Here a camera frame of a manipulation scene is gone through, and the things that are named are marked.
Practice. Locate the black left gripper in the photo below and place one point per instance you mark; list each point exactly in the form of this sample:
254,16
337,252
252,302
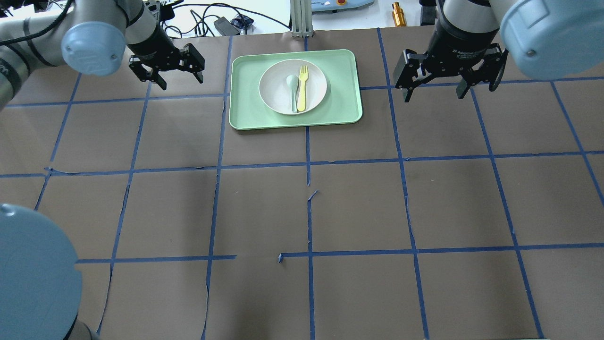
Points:
153,41

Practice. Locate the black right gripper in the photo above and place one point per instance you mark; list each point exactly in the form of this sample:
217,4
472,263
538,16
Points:
457,41

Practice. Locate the white round plate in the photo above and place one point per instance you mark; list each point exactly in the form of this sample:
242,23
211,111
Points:
274,91

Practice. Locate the yellow plastic fork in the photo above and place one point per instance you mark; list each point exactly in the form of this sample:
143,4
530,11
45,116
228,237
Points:
301,103

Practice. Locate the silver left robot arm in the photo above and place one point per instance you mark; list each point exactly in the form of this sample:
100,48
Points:
91,37

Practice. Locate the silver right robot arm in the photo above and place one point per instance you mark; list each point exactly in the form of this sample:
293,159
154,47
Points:
547,39

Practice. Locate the black power adapter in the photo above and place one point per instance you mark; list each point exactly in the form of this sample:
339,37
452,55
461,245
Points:
225,28

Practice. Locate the gold metal cylinder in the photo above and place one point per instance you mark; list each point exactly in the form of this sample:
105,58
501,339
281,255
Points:
398,14

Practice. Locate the light green plastic tray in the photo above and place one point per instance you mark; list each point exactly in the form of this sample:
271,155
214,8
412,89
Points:
342,104

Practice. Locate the light green plastic spoon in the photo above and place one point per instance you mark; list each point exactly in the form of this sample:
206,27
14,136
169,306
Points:
292,82

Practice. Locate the aluminium frame post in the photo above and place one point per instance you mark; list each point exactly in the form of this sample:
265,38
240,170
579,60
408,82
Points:
300,14

